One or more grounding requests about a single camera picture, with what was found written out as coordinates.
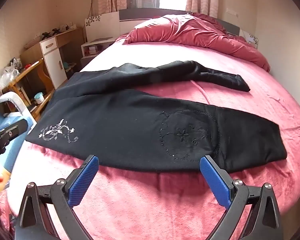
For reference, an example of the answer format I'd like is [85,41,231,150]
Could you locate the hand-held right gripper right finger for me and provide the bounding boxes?
[199,155,285,240]

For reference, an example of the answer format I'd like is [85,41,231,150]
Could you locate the small white floral panel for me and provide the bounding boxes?
[240,29,259,47]

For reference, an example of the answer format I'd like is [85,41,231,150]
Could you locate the red duvet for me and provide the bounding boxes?
[122,12,271,72]

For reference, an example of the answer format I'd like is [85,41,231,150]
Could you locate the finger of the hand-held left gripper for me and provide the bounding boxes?
[0,119,28,143]

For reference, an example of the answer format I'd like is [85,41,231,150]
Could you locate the wooden side table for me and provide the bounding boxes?
[1,58,56,121]

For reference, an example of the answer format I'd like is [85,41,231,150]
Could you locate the clear plastic bag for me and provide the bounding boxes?
[0,66,21,88]

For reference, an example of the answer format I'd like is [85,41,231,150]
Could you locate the bed with pink sheet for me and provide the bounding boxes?
[5,34,300,240]

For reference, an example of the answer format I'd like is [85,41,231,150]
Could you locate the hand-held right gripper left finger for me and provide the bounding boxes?
[15,155,100,240]

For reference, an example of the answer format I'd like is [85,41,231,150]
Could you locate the blue padded chair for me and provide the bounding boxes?
[0,91,38,180]

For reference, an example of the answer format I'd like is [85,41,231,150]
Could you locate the white nightstand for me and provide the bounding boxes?
[80,37,117,67]

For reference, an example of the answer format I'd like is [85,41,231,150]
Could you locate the dark grey headboard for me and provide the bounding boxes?
[119,8,240,36]

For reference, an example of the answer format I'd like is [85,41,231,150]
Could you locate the black embroidered pants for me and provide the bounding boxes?
[25,60,288,173]

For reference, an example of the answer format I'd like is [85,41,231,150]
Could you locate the wooden desk with white cabinet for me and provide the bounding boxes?
[20,27,85,90]

